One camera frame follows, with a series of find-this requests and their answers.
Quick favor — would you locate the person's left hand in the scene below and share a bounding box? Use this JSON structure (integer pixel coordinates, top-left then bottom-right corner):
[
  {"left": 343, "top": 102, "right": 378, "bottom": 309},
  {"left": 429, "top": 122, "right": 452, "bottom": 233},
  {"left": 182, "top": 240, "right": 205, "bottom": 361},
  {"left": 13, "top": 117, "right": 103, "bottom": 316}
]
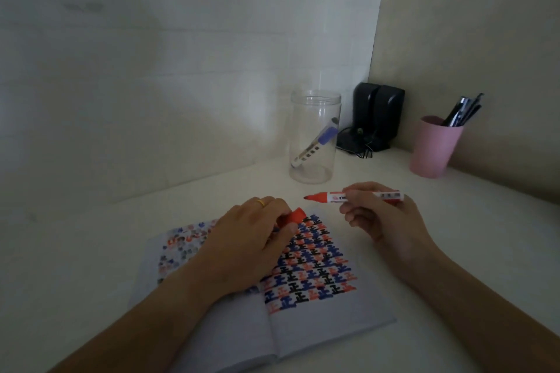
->
[{"left": 191, "top": 195, "right": 303, "bottom": 300}]

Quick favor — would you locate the person's right hand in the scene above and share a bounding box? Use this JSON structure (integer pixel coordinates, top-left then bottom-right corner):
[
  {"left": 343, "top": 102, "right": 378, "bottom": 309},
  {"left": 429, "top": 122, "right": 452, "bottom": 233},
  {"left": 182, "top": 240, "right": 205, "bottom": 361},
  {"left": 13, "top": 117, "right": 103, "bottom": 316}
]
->
[{"left": 339, "top": 181, "right": 443, "bottom": 283}]

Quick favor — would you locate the red marker cap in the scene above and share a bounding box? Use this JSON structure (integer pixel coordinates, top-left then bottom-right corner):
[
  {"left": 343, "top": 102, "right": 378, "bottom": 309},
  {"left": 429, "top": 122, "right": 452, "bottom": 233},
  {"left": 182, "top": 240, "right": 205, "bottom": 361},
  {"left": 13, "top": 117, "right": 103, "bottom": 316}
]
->
[{"left": 275, "top": 207, "right": 309, "bottom": 230}]

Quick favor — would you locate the red marker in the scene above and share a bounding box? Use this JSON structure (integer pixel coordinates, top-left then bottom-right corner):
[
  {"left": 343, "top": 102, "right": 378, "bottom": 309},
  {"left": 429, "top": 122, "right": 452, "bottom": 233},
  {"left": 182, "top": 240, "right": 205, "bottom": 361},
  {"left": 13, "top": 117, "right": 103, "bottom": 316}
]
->
[{"left": 303, "top": 189, "right": 405, "bottom": 205}]

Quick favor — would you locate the patterned notebook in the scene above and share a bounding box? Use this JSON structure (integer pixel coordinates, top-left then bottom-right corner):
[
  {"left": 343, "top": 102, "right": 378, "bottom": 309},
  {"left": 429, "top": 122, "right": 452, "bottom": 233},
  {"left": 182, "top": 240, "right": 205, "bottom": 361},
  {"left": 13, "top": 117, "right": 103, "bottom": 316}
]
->
[{"left": 129, "top": 210, "right": 398, "bottom": 373}]

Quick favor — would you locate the clear plastic jar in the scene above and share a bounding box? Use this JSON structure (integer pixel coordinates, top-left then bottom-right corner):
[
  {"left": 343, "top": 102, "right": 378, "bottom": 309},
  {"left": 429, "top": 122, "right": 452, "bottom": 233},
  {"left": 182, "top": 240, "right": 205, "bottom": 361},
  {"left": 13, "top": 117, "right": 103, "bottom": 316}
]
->
[{"left": 288, "top": 89, "right": 342, "bottom": 185}]

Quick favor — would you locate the person's right forearm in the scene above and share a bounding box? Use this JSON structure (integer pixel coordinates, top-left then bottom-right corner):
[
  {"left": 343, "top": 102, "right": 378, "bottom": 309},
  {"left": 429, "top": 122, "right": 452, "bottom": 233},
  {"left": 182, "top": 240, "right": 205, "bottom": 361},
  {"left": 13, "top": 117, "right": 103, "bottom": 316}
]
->
[{"left": 393, "top": 245, "right": 560, "bottom": 373}]

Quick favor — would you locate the person's left forearm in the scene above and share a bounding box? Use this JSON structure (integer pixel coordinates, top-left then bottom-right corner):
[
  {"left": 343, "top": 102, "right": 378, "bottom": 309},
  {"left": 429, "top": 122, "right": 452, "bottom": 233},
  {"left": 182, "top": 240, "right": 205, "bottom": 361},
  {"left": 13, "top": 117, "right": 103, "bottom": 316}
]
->
[{"left": 47, "top": 254, "right": 229, "bottom": 373}]

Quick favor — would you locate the pink cup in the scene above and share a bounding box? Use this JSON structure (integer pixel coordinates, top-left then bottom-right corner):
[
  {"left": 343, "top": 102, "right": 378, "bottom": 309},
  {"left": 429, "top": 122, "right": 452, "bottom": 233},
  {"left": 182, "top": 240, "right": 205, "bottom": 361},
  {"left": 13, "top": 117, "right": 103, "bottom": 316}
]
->
[{"left": 409, "top": 114, "right": 464, "bottom": 180}]

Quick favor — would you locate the blue marker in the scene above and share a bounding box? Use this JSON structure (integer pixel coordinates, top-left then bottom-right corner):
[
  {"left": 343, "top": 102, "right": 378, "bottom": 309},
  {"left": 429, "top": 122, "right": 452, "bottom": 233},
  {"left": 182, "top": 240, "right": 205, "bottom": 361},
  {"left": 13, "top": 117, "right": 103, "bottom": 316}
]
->
[{"left": 290, "top": 117, "right": 341, "bottom": 168}]

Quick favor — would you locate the bunch of dark pens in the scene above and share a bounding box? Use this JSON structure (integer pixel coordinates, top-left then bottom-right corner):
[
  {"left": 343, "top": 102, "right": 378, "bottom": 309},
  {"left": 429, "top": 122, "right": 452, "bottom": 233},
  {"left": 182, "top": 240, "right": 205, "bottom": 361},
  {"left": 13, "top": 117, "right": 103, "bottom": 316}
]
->
[{"left": 440, "top": 92, "right": 485, "bottom": 128}]

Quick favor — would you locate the black cable bundle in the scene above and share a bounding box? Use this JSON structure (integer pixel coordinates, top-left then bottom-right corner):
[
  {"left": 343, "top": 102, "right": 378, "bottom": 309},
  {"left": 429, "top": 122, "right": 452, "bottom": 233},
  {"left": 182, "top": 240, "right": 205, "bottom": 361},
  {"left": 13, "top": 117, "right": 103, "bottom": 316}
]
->
[{"left": 335, "top": 125, "right": 375, "bottom": 160}]

